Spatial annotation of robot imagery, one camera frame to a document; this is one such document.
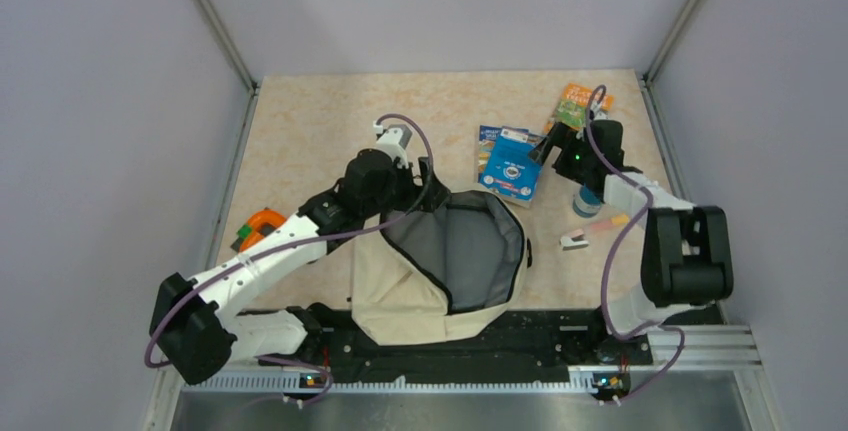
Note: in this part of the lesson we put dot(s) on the orange tape dispenser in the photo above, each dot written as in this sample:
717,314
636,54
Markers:
258,226

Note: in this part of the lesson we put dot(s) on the beige canvas backpack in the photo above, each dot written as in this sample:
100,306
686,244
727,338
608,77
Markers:
440,276

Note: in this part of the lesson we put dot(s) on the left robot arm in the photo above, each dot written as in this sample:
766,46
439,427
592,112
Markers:
193,323

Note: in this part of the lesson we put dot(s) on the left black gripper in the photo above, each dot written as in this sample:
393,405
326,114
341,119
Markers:
414,191

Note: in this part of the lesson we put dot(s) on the orange paperback book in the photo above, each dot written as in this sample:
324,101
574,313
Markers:
571,108

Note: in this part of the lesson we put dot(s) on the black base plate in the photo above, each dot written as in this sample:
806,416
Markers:
520,346

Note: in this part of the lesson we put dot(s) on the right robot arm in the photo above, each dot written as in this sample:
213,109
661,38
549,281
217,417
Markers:
686,260

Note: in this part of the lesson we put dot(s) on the blue lidded jar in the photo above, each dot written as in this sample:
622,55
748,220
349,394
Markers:
586,203

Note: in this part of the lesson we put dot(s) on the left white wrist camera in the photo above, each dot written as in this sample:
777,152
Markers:
393,141

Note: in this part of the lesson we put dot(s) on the pink orange marker pen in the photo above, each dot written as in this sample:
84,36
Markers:
579,238

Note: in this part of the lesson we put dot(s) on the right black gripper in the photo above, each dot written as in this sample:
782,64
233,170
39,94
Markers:
566,138

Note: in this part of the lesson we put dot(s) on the blue and white booklet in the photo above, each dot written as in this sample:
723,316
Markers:
487,136

